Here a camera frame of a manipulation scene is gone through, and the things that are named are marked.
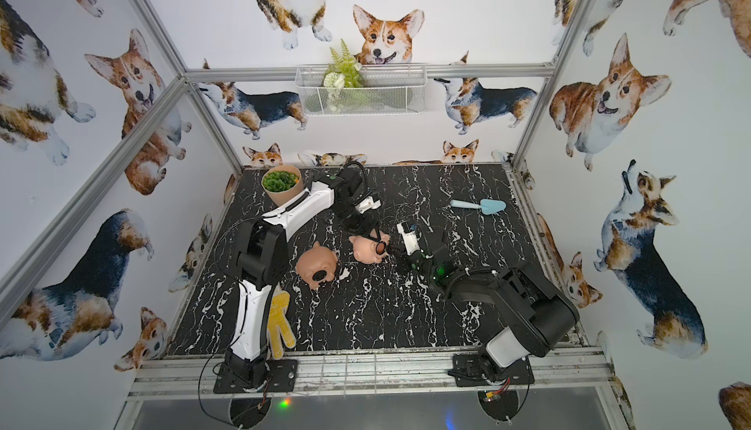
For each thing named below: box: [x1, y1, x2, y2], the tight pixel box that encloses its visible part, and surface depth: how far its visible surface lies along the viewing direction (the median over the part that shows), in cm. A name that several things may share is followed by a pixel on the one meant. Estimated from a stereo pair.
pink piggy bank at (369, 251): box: [349, 228, 391, 264], surface depth 90 cm
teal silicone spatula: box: [449, 198, 507, 215], surface depth 109 cm
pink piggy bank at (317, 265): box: [295, 241, 338, 290], surface depth 87 cm
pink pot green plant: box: [261, 165, 305, 207], surface depth 102 cm
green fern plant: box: [321, 39, 365, 111], surface depth 86 cm
